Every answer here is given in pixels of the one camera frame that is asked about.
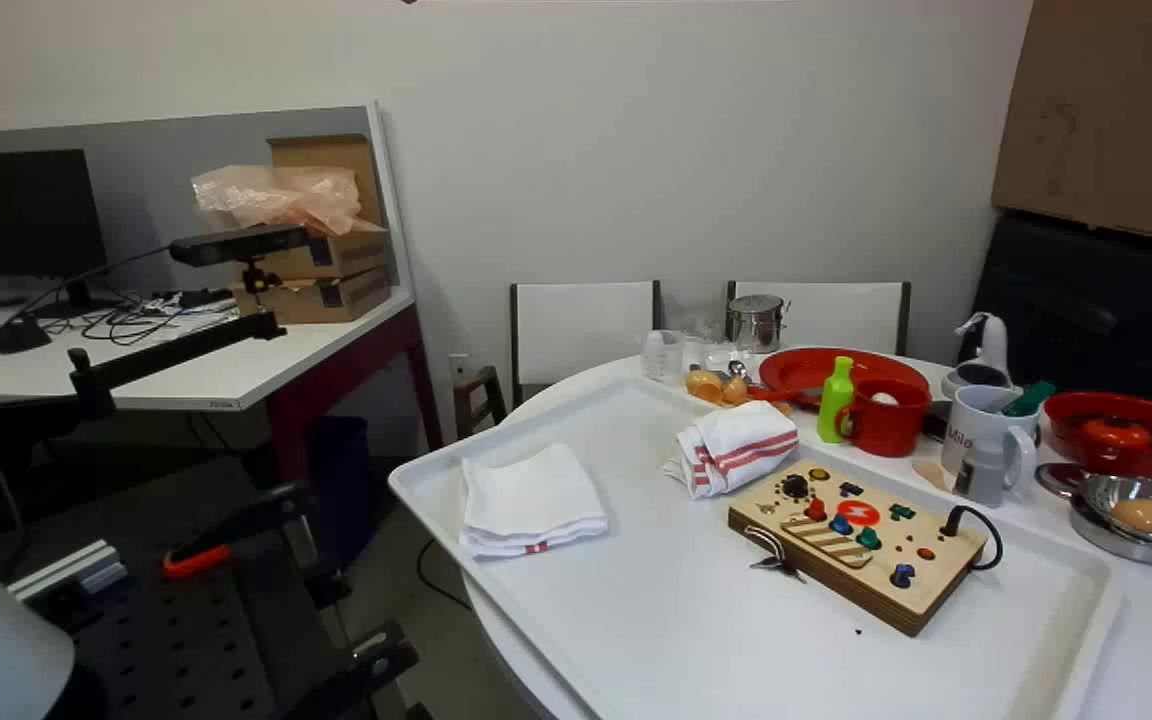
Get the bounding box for black board power cable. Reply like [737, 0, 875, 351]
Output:
[942, 501, 1008, 577]

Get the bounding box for red striped folded towel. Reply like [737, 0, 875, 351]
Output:
[672, 394, 803, 502]

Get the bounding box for black metal rig table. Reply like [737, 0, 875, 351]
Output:
[12, 443, 423, 720]

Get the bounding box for black cabinet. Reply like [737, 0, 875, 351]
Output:
[973, 213, 1152, 423]

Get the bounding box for white measuring pitcher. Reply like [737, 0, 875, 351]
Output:
[936, 380, 1050, 511]

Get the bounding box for teal utensil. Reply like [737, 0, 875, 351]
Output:
[1001, 376, 1059, 421]

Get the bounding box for flat stacked cardboard box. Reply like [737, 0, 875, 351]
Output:
[235, 223, 399, 329]

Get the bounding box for red bowl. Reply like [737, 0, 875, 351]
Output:
[1039, 389, 1152, 485]

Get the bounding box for black computer monitor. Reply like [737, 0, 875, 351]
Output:
[0, 143, 114, 319]

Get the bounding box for large red plate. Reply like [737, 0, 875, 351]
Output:
[755, 344, 936, 415]

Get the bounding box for white desk with red legs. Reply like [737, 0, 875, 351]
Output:
[0, 284, 449, 489]

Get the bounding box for orange handled clamp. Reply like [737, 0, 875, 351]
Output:
[158, 480, 317, 583]

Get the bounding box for red tomato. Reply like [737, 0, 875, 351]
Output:
[1075, 415, 1152, 462]

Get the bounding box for stainless steel bowl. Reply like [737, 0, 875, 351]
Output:
[1070, 470, 1152, 567]

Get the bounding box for dark waste bin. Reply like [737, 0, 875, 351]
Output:
[303, 411, 381, 567]

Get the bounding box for aluminium rail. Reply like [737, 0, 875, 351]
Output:
[5, 534, 130, 606]

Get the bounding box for clear plastic container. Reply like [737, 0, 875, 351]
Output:
[638, 329, 689, 389]
[679, 335, 755, 380]

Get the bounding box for bunch of metal keys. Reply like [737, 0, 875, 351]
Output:
[748, 532, 808, 579]

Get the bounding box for black round lamp base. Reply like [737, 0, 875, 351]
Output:
[0, 314, 57, 358]

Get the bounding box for tangled black desk cables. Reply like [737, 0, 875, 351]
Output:
[72, 284, 239, 351]

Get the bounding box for red cup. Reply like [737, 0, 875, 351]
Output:
[849, 376, 936, 459]

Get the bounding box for plain white folded towel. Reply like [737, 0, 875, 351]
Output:
[455, 441, 615, 562]

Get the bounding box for large brown cardboard sheet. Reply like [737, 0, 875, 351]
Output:
[993, 0, 1152, 248]

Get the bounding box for white chair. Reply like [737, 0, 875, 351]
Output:
[726, 276, 917, 358]
[509, 276, 666, 404]

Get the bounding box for wooden button busy board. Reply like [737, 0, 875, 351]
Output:
[726, 450, 993, 640]

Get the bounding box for black stereo camera bar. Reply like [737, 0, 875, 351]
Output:
[169, 223, 317, 271]

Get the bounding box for crumpled pink plastic bag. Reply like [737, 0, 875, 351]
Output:
[189, 159, 366, 238]

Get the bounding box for open upright cardboard box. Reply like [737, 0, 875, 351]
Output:
[265, 133, 393, 244]

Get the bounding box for small green bottle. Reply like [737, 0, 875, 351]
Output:
[813, 351, 859, 446]

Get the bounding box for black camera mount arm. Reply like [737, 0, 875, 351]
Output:
[64, 309, 288, 421]

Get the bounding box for small wooden stool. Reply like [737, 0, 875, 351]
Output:
[449, 364, 514, 441]

